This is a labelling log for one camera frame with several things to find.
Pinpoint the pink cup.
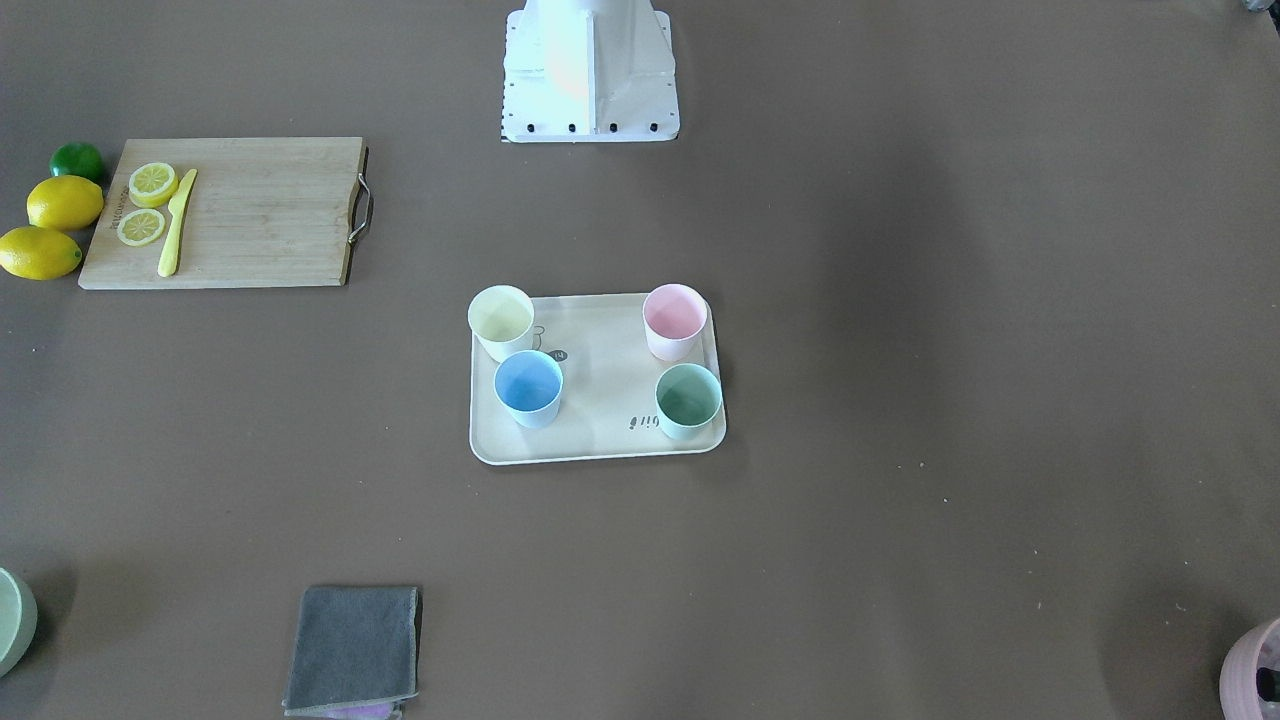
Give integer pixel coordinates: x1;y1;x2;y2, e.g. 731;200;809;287
643;283;710;363

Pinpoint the green cup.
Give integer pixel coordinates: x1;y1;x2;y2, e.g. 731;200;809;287
655;363;724;441

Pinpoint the blue cup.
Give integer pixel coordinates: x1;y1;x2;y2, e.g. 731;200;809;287
493;350;564;429

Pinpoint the cream cup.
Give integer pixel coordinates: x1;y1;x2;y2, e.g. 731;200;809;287
467;284;535;363

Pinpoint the wooden cutting board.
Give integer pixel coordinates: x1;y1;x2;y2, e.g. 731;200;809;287
78;137;371;290

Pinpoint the dark grey folded cloth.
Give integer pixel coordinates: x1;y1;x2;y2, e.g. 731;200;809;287
282;585;419;719

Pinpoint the yellow plastic knife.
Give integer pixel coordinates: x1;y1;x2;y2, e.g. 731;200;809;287
157;168;198;277

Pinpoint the lemon slice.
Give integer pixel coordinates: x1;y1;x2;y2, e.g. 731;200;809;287
115;209;168;247
127;161;180;209

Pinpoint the whole lemon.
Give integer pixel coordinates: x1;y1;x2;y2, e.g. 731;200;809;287
26;176;105;231
1;225;83;281

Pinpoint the green lime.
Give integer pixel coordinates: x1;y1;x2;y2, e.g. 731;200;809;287
47;142;106;183

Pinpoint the green bowl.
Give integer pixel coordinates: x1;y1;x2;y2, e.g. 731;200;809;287
0;568;38;676

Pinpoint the pink bowl with ice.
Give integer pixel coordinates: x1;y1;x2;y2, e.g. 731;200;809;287
1219;618;1279;719

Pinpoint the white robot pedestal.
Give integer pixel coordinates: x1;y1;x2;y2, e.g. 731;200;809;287
500;1;681;143

